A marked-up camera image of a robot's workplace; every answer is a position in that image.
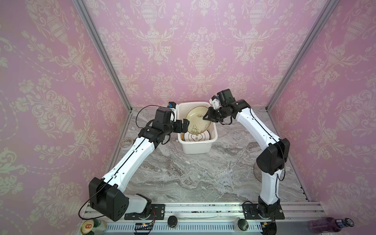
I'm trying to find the cream plate bamboo pattern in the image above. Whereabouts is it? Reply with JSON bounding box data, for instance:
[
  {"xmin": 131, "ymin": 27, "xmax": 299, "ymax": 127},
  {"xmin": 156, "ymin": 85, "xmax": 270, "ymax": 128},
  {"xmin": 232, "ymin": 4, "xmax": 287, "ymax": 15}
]
[{"xmin": 186, "ymin": 106, "xmax": 211, "ymax": 134}]

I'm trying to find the white plate black pattern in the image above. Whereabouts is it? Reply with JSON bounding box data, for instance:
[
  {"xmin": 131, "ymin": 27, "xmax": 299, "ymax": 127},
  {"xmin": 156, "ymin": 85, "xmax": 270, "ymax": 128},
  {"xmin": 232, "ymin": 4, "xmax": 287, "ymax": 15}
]
[{"xmin": 182, "ymin": 130, "xmax": 210, "ymax": 142}]

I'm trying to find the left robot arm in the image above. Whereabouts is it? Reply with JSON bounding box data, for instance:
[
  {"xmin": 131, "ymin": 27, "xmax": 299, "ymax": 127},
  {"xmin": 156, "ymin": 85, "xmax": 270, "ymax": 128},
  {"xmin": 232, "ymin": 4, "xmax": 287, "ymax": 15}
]
[{"xmin": 87, "ymin": 102, "xmax": 190, "ymax": 221}]

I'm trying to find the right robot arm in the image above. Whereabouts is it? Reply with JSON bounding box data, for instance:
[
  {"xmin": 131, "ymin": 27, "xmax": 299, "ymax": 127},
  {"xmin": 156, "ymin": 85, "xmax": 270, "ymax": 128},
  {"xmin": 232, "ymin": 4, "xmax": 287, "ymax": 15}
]
[{"xmin": 203, "ymin": 89, "xmax": 290, "ymax": 219}]

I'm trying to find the white plastic bin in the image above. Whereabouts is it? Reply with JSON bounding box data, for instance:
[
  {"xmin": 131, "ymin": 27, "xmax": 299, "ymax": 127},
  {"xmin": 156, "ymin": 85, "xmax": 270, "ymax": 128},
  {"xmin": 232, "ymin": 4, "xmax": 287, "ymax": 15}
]
[{"xmin": 176, "ymin": 102, "xmax": 218, "ymax": 154}]

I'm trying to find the clear glass plate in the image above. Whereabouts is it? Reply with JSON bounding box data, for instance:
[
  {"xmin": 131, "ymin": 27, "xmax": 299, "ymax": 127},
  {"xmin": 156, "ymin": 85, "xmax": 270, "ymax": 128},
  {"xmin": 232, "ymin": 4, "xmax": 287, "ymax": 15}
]
[{"xmin": 253, "ymin": 164, "xmax": 262, "ymax": 182}]

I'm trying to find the left black knob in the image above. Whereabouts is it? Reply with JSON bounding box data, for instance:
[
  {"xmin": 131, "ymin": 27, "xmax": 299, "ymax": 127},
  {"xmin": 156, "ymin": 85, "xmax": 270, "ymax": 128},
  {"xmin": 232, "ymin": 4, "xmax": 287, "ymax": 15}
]
[{"xmin": 167, "ymin": 215, "xmax": 178, "ymax": 228}]

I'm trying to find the black knob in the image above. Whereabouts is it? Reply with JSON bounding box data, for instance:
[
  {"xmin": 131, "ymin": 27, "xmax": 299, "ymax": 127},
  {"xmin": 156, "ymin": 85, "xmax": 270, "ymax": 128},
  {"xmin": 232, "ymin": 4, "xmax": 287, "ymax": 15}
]
[
  {"xmin": 167, "ymin": 215, "xmax": 178, "ymax": 228},
  {"xmin": 235, "ymin": 218, "xmax": 249, "ymax": 232}
]

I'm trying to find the right black knob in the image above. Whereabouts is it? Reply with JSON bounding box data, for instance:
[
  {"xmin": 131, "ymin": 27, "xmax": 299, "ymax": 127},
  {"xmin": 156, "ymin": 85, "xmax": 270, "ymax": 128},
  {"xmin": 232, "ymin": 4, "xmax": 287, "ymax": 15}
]
[{"xmin": 235, "ymin": 218, "xmax": 249, "ymax": 232}]

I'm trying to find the green can bottle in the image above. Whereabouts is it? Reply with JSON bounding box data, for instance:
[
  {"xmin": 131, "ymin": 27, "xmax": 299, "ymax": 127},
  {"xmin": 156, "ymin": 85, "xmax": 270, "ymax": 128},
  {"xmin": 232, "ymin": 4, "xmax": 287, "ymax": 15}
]
[{"xmin": 80, "ymin": 219, "xmax": 107, "ymax": 235}]

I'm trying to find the purple water bottle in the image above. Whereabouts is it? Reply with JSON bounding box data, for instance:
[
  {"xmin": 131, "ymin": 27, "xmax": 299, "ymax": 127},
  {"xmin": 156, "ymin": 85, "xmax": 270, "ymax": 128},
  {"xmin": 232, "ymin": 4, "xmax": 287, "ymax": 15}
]
[{"xmin": 308, "ymin": 217, "xmax": 355, "ymax": 234}]

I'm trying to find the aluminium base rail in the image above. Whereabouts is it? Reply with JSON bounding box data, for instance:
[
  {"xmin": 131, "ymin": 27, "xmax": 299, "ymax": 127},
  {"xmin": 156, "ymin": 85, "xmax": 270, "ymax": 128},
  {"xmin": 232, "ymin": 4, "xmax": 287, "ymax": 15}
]
[{"xmin": 79, "ymin": 201, "xmax": 324, "ymax": 234}]

